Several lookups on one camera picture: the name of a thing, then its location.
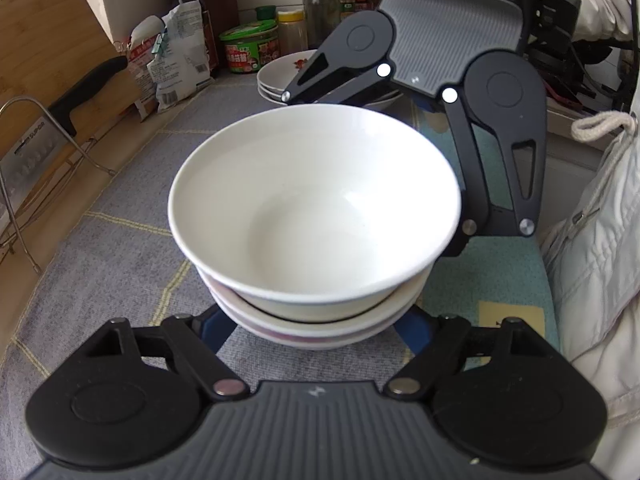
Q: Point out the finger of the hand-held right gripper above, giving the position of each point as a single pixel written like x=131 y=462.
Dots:
x=345 y=85
x=465 y=185

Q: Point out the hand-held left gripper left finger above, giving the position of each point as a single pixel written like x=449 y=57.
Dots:
x=217 y=332

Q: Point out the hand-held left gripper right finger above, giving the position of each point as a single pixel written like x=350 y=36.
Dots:
x=415 y=335

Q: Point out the white bowl purple flowers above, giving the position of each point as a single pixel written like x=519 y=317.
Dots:
x=410 y=300

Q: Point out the plain white bowl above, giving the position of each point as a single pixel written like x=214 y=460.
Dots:
x=310 y=185

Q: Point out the clear glass seasoning bottle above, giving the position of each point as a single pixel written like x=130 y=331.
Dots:
x=322 y=15

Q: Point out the yellow capped spice jar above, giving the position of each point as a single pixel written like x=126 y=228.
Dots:
x=292 y=30

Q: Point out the green round tin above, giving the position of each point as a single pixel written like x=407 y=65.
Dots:
x=247 y=50

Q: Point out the small green capped bottle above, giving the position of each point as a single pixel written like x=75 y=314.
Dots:
x=266 y=11

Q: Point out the white padded jacket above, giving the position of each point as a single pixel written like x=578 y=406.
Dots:
x=590 y=260

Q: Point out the grey checked mat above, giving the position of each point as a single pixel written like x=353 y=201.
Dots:
x=125 y=210

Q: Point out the white and blue plastic bag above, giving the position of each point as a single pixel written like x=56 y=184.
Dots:
x=182 y=60

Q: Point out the green bag clip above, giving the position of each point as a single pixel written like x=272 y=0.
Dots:
x=160 y=44

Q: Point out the red and white packet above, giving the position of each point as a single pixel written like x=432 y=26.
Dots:
x=142 y=65

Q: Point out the metal binder clip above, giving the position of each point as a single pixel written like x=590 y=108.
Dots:
x=121 y=46

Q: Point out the bamboo cutting board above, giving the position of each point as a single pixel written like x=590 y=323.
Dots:
x=50 y=50

